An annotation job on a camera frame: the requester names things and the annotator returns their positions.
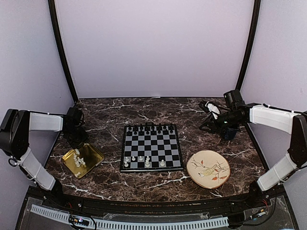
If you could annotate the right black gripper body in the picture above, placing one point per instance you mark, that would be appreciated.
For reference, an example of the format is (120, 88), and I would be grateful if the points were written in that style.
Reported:
(231, 119)

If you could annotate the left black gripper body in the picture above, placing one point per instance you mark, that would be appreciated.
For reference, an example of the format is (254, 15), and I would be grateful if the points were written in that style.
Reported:
(77, 138)

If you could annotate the gold square tray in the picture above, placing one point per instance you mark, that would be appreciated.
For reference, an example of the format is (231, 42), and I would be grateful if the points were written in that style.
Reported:
(80, 161)

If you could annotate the white chess king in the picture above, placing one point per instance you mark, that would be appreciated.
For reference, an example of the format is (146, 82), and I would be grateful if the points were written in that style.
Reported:
(147, 164)

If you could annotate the black grey chessboard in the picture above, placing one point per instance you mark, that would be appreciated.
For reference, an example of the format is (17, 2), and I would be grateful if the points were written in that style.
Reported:
(159, 142)

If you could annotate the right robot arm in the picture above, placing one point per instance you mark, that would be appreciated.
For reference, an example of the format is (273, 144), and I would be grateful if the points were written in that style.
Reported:
(291, 122)

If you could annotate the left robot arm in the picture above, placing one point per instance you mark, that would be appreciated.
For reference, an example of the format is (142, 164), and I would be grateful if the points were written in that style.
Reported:
(15, 132)

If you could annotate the dark blue mug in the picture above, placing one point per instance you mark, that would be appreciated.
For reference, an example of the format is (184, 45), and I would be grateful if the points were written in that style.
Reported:
(229, 133)

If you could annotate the cream plate with bird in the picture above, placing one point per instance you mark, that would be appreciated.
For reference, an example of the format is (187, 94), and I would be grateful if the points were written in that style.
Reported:
(208, 169)

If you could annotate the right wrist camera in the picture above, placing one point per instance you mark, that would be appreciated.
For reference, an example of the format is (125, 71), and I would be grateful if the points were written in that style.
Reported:
(210, 108)

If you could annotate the white slotted cable duct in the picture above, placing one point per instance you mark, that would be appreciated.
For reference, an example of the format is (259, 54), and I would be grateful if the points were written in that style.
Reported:
(127, 223)

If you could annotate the right black frame post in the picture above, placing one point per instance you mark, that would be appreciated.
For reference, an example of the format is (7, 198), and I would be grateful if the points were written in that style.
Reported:
(249, 45)

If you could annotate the black frame post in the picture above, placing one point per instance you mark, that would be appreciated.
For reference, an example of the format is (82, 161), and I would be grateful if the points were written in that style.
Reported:
(249, 45)
(60, 48)

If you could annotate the left black frame post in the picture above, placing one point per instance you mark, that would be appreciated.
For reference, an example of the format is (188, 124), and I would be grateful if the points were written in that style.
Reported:
(60, 48)

